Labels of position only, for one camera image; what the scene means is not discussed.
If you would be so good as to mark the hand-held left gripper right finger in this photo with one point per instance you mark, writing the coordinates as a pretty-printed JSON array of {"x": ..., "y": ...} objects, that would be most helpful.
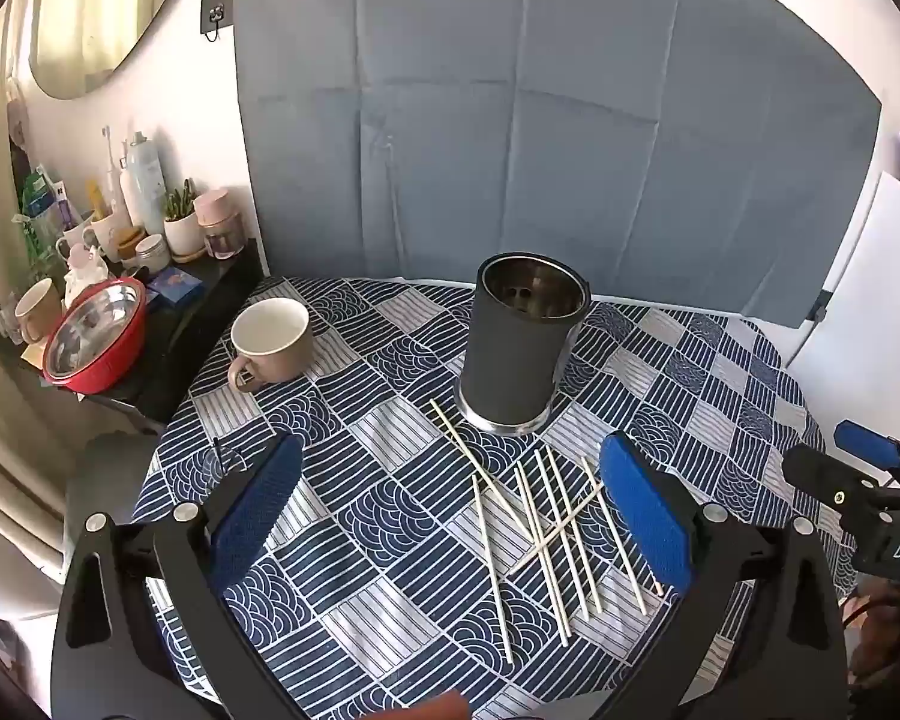
[{"x": 645, "y": 517}]

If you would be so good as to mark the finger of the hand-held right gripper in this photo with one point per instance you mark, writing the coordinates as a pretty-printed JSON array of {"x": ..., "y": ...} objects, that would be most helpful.
[
  {"x": 821, "y": 476},
  {"x": 866, "y": 446}
]

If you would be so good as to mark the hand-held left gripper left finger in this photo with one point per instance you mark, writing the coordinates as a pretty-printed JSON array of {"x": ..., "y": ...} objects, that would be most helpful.
[{"x": 259, "y": 510}]

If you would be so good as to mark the pile of pale chopsticks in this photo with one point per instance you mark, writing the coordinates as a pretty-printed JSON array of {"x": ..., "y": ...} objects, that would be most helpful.
[{"x": 541, "y": 536}]

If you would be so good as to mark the dark grey utensil holder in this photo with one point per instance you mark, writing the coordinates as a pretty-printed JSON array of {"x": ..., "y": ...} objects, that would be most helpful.
[{"x": 510, "y": 360}]

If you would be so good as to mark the person's right hand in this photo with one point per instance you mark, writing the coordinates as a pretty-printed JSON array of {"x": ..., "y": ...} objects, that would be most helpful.
[{"x": 896, "y": 637}]

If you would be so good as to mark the black clip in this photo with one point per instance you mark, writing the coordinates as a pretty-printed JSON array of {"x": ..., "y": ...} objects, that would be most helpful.
[{"x": 819, "y": 307}]

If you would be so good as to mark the beige ceramic mug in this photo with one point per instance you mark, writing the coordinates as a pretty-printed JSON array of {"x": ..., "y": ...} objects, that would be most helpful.
[{"x": 277, "y": 360}]

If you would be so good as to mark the black side table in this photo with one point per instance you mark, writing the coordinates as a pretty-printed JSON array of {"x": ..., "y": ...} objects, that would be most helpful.
[{"x": 187, "y": 345}]

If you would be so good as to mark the white board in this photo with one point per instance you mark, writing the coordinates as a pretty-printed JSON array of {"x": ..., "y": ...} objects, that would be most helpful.
[{"x": 885, "y": 262}]

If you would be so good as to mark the red and steel bowl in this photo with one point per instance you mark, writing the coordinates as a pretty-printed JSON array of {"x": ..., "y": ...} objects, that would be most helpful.
[{"x": 105, "y": 367}]

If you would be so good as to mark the small blue box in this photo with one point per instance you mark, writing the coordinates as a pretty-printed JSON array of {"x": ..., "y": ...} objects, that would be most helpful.
[{"x": 174, "y": 286}]

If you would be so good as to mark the white lidded jar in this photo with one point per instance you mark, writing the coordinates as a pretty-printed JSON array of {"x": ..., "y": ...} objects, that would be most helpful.
[{"x": 152, "y": 255}]

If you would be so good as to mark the succulent in white pot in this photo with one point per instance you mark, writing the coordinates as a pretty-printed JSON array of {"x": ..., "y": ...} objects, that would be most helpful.
[{"x": 181, "y": 232}]

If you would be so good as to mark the white figurine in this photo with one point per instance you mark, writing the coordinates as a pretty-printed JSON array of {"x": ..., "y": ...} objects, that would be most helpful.
[{"x": 82, "y": 277}]

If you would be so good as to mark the small beige mug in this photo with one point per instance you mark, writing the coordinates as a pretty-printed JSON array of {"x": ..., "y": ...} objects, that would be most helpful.
[{"x": 37, "y": 311}]

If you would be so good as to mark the white cup with toiletries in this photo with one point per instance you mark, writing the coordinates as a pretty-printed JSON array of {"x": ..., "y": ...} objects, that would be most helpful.
[{"x": 105, "y": 236}]

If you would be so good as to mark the white spray bottle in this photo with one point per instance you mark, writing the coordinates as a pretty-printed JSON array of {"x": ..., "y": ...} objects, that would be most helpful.
[{"x": 144, "y": 187}]

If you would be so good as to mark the green packet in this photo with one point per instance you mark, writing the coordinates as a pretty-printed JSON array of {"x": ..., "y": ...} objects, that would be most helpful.
[{"x": 37, "y": 195}]

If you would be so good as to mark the grey-blue backdrop cloth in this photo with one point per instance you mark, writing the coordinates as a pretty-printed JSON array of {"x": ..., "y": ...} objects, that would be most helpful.
[{"x": 532, "y": 127}]

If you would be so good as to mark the black wall hook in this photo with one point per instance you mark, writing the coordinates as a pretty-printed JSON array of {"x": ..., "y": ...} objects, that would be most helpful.
[{"x": 216, "y": 11}]

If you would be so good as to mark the oval wall mirror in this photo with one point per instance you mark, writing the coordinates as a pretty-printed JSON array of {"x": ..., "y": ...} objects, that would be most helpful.
[{"x": 97, "y": 15}]

